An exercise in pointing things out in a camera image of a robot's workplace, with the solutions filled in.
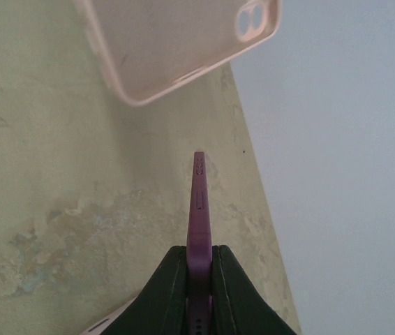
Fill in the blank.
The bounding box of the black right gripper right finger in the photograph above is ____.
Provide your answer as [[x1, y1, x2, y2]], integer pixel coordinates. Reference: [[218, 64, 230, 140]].
[[211, 245, 295, 335]]

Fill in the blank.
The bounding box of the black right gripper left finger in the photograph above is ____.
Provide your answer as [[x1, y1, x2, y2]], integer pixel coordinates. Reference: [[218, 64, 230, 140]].
[[103, 246, 187, 335]]

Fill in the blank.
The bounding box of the purple phone black screen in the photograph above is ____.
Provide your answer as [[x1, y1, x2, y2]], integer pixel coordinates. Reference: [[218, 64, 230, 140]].
[[186, 151, 212, 334]]

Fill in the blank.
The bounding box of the light pink phone case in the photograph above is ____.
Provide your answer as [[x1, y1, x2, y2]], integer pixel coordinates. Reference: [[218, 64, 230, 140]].
[[74, 0, 282, 106]]

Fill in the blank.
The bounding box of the pink phone with ring holder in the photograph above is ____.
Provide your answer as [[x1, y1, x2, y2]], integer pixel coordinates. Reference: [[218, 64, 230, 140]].
[[80, 299, 134, 335]]

